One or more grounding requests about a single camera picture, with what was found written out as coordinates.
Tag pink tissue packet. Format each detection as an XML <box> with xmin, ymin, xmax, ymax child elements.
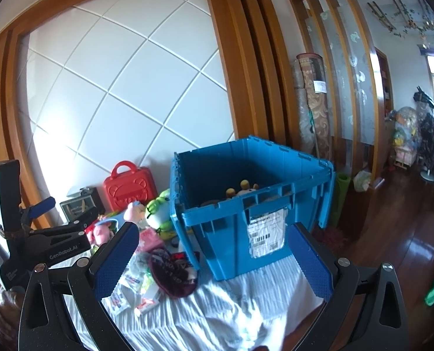
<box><xmin>136</xmin><ymin>227</ymin><xmax>162</xmax><ymax>253</ymax></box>

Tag wooden partition screen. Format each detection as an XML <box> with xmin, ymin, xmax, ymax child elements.
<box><xmin>284</xmin><ymin>0</ymin><xmax>386</xmax><ymax>187</ymax></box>

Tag small pink pig plush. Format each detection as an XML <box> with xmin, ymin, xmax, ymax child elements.
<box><xmin>123</xmin><ymin>200</ymin><xmax>148</xmax><ymax>223</ymax></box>

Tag red patterned rolled carpet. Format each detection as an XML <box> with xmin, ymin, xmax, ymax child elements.
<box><xmin>295</xmin><ymin>53</ymin><xmax>332</xmax><ymax>161</ymax></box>

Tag white printed sachet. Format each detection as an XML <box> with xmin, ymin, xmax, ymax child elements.
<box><xmin>109</xmin><ymin>271</ymin><xmax>144</xmax><ymax>313</ymax></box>

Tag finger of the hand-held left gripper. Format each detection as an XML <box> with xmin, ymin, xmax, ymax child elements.
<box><xmin>20</xmin><ymin>196</ymin><xmax>56</xmax><ymax>224</ymax></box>
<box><xmin>66</xmin><ymin>206</ymin><xmax>100</xmax><ymax>228</ymax></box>

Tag green rolled mat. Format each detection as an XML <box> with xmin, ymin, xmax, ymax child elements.
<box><xmin>330</xmin><ymin>173</ymin><xmax>351</xmax><ymax>227</ymax></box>

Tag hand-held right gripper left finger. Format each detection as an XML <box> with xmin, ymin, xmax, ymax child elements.
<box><xmin>18</xmin><ymin>222</ymin><xmax>140</xmax><ymax>351</ymax></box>

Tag black metal box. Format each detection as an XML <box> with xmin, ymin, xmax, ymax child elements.
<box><xmin>59</xmin><ymin>186</ymin><xmax>106</xmax><ymax>223</ymax></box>

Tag red toy suitcase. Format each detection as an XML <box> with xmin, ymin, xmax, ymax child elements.
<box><xmin>103</xmin><ymin>161</ymin><xmax>158</xmax><ymax>214</ymax></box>

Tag dark hanging clothes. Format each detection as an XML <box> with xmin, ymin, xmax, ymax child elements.
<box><xmin>412</xmin><ymin>86</ymin><xmax>434</xmax><ymax>161</ymax></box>

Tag yellow brown plush toy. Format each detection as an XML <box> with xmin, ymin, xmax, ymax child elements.
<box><xmin>224</xmin><ymin>179</ymin><xmax>259</xmax><ymax>200</ymax></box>

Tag small red white box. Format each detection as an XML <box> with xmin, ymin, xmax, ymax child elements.
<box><xmin>134</xmin><ymin>289</ymin><xmax>162</xmax><ymax>315</ymax></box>

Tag blue plastic crate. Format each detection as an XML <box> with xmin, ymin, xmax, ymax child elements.
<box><xmin>169</xmin><ymin>135</ymin><xmax>336</xmax><ymax>282</ymax></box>

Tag white plastic bag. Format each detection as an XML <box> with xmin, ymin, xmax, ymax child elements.
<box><xmin>353</xmin><ymin>170</ymin><xmax>371</xmax><ymax>192</ymax></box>

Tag colourful bag of toys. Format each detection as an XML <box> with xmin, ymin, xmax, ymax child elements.
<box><xmin>392</xmin><ymin>106</ymin><xmax>420</xmax><ymax>169</ymax></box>

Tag blue three-armed boomerang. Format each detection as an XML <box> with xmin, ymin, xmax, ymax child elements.
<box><xmin>94</xmin><ymin>216</ymin><xmax>126</xmax><ymax>229</ymax></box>

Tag ceiling hanging decoration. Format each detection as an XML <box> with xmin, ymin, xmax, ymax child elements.
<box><xmin>367</xmin><ymin>0</ymin><xmax>434</xmax><ymax>41</ymax></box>

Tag pink pig plush red dress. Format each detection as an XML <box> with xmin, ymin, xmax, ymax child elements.
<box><xmin>85</xmin><ymin>223</ymin><xmax>117</xmax><ymax>247</ymax></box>

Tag green frog plush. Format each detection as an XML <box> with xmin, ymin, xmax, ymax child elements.
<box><xmin>145</xmin><ymin>189</ymin><xmax>177</xmax><ymax>240</ymax></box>

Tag dark red cloth pouch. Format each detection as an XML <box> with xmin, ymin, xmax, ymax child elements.
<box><xmin>147</xmin><ymin>249</ymin><xmax>199</xmax><ymax>298</ymax></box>

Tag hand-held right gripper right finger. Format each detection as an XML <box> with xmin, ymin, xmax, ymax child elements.
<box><xmin>287</xmin><ymin>222</ymin><xmax>417</xmax><ymax>351</ymax></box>

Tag wooden sliding door frame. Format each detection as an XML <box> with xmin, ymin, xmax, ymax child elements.
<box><xmin>0</xmin><ymin>0</ymin><xmax>287</xmax><ymax>227</ymax></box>

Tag grey rolled carpet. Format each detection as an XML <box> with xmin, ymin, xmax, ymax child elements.
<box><xmin>292</xmin><ymin>58</ymin><xmax>311</xmax><ymax>150</ymax></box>

